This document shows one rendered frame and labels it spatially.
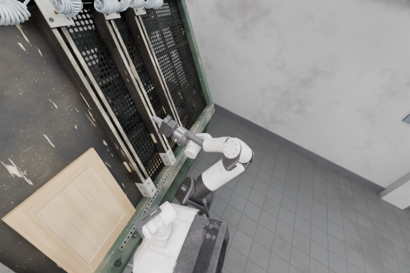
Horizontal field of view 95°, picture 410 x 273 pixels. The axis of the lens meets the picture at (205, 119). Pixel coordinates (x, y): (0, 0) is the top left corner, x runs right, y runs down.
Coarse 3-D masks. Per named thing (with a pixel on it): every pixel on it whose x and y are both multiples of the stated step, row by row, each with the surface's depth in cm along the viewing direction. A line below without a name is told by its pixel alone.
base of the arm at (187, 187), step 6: (186, 180) 84; (192, 180) 82; (180, 186) 85; (186, 186) 82; (192, 186) 80; (180, 192) 83; (186, 192) 80; (192, 192) 80; (180, 198) 80; (186, 198) 78; (186, 204) 78; (192, 204) 80; (198, 204) 82; (210, 204) 85; (204, 210) 83
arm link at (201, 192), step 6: (198, 180) 81; (198, 186) 80; (204, 186) 79; (198, 192) 80; (204, 192) 80; (210, 192) 80; (192, 198) 81; (198, 198) 82; (204, 198) 83; (210, 198) 85
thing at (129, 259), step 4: (140, 236) 111; (140, 240) 114; (136, 244) 108; (132, 248) 105; (136, 248) 112; (132, 252) 107; (128, 256) 102; (132, 256) 108; (128, 260) 105; (132, 260) 107; (124, 264) 100; (128, 264) 105; (132, 264) 105; (120, 268) 98; (124, 268) 104; (128, 268) 104; (120, 272) 98; (124, 272) 102; (128, 272) 102; (132, 272) 101
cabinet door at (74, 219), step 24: (72, 168) 82; (96, 168) 92; (48, 192) 74; (72, 192) 82; (96, 192) 92; (120, 192) 104; (24, 216) 67; (48, 216) 74; (72, 216) 81; (96, 216) 91; (120, 216) 104; (48, 240) 73; (72, 240) 81; (96, 240) 91; (72, 264) 80; (96, 264) 90
